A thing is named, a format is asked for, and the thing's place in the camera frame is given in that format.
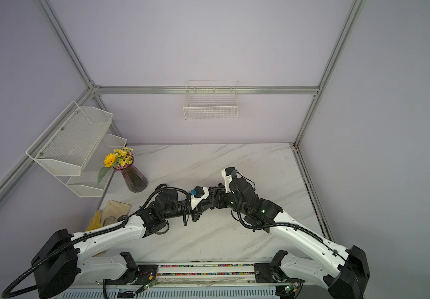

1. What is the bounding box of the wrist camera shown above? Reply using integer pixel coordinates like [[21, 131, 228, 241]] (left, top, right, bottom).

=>
[[190, 186, 210, 210], [221, 167, 237, 194]]

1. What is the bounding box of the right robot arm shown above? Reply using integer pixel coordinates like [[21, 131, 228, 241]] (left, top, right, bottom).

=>
[[204, 176, 371, 299]]

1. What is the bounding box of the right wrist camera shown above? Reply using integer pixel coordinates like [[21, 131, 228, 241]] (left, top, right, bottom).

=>
[[221, 167, 237, 194]]

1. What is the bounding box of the yellow sunflower bouquet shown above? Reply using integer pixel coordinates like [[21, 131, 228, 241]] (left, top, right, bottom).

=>
[[97, 147, 133, 184]]

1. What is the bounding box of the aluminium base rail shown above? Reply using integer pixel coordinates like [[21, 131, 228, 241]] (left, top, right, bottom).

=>
[[42, 259, 335, 299]]

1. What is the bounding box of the white two-tier mesh shelf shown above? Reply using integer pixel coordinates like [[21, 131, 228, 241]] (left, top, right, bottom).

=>
[[26, 101, 127, 198]]

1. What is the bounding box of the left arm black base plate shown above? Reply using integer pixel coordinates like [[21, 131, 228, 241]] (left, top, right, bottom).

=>
[[105, 264, 158, 285]]

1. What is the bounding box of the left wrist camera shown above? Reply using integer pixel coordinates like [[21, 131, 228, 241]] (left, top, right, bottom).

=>
[[190, 186, 210, 210]]

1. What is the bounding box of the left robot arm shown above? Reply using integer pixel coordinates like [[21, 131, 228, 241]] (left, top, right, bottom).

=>
[[2, 184, 225, 299]]

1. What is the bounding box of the white wire wall basket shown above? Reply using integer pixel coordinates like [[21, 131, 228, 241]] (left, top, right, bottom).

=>
[[183, 80, 239, 120]]

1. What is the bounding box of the purple glass vase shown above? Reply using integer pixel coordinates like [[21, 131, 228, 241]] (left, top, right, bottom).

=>
[[121, 164, 148, 193]]

